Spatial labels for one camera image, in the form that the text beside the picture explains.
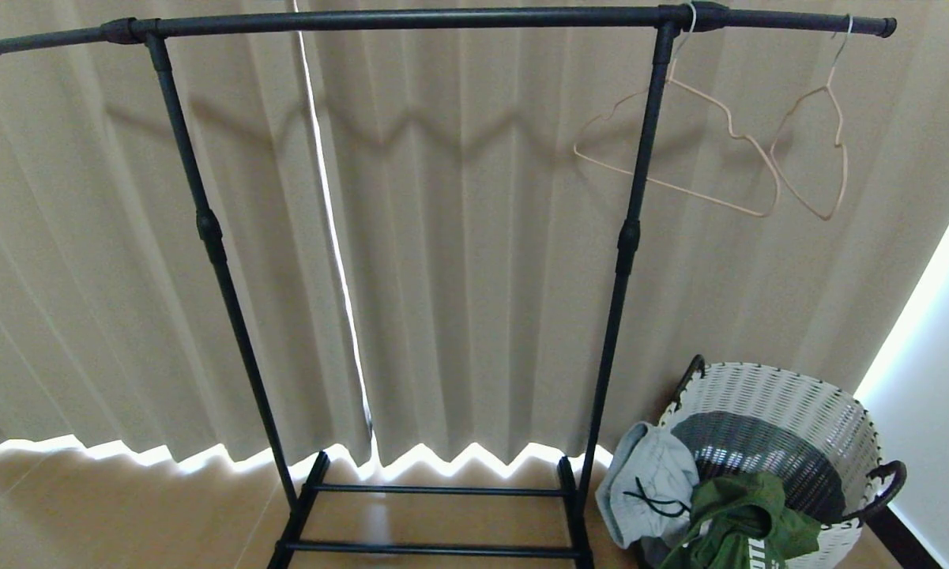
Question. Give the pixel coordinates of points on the beige curtain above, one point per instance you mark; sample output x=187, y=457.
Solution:
x=482, y=276

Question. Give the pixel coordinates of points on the white laundry basket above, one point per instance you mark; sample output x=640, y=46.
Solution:
x=774, y=387

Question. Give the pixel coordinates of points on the black clothes rack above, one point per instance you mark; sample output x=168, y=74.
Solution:
x=442, y=20

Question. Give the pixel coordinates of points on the green printed shirt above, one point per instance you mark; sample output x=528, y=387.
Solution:
x=743, y=506

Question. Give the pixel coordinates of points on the pale grey shorts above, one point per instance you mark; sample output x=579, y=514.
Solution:
x=648, y=466

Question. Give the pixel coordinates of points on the pink clothes hanger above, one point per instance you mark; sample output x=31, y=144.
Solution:
x=845, y=174
x=703, y=99

